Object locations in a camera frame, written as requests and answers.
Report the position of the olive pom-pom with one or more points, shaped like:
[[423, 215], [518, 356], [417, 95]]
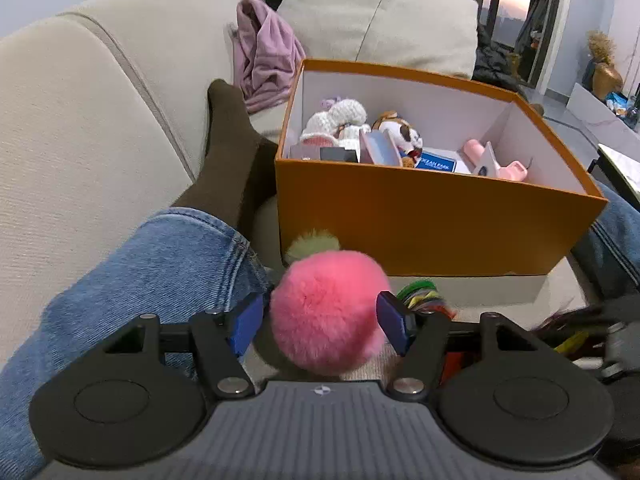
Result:
[[310, 245]]

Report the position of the brown chipmunk plush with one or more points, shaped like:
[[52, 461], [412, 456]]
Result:
[[400, 132]]

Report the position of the pink pom-pom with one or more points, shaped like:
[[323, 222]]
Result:
[[325, 310]]

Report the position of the blue tag card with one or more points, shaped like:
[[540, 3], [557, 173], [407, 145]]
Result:
[[436, 163]]

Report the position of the black box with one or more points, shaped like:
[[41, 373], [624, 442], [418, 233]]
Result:
[[339, 155]]

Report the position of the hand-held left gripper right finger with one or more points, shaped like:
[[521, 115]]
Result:
[[392, 321]]

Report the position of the pink-edged box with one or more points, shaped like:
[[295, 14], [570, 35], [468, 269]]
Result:
[[382, 149]]

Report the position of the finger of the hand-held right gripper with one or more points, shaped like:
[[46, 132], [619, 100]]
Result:
[[575, 321]]

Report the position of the orange cardboard box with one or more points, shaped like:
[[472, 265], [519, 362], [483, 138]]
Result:
[[425, 220]]

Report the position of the pink plastic toy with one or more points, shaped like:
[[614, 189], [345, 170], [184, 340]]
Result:
[[510, 169]]

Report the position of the golden vase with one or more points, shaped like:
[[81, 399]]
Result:
[[606, 81]]

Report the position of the black jacket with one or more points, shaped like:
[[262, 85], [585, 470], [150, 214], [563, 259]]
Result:
[[497, 67]]

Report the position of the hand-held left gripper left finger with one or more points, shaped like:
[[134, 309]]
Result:
[[247, 321]]

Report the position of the white bunny plush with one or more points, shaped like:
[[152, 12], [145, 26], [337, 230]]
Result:
[[332, 122]]

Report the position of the person's leg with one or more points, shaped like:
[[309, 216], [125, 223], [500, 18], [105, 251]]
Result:
[[150, 260], [615, 240]]

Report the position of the dried plant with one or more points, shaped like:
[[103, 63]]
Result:
[[601, 46]]

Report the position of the white table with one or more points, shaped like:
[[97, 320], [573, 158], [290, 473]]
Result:
[[622, 165]]

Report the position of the blue bag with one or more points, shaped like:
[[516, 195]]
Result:
[[617, 100]]

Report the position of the person's left leg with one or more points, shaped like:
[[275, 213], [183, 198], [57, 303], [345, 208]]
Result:
[[150, 260]]

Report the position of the beige cushion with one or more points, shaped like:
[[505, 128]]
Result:
[[380, 15]]

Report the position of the person's right leg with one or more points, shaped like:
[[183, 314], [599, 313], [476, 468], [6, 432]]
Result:
[[615, 240]]

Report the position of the clear bottle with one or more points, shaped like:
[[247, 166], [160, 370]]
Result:
[[633, 110]]

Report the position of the purple cloth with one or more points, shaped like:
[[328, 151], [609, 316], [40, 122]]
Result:
[[265, 55]]

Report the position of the dark window frame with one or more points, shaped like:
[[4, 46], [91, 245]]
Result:
[[500, 10]]

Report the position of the beige sofa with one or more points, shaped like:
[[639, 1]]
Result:
[[75, 135]]

